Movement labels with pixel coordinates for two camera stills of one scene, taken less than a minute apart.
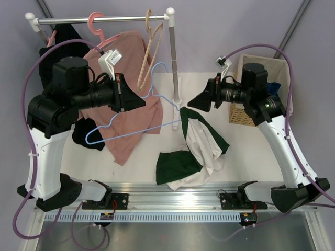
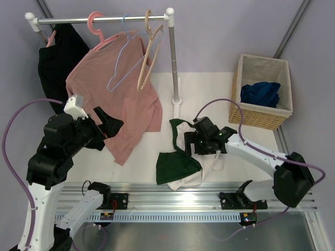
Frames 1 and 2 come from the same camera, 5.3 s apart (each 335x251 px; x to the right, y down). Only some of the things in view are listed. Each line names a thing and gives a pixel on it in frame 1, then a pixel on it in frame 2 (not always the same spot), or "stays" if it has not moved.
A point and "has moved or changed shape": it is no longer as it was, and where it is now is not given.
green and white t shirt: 191,168 has moved or changed shape
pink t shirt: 123,132 stays
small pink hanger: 51,38 stays
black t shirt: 48,56 stays
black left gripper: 124,99 → 110,127
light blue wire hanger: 150,93 → 134,52
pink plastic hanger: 98,31 stays
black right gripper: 212,92 → 191,137
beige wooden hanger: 159,27 stays
